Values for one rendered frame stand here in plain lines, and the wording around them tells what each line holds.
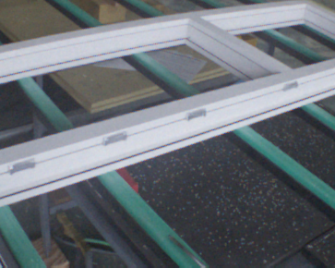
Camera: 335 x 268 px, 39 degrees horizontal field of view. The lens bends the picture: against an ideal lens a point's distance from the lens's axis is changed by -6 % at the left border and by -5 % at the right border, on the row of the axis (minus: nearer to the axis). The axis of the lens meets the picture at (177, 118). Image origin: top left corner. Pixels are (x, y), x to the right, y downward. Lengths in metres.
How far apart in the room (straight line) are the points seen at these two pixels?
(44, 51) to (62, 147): 0.44
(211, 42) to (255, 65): 0.17
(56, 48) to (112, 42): 0.17
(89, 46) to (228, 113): 0.43
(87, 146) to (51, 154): 0.07
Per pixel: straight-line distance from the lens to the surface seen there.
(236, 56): 1.35
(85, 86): 1.68
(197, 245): 1.20
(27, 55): 1.25
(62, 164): 0.90
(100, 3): 2.19
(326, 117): 1.25
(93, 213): 1.29
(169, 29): 1.45
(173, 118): 0.99
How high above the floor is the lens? 1.44
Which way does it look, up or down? 31 degrees down
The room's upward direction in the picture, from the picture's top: 8 degrees clockwise
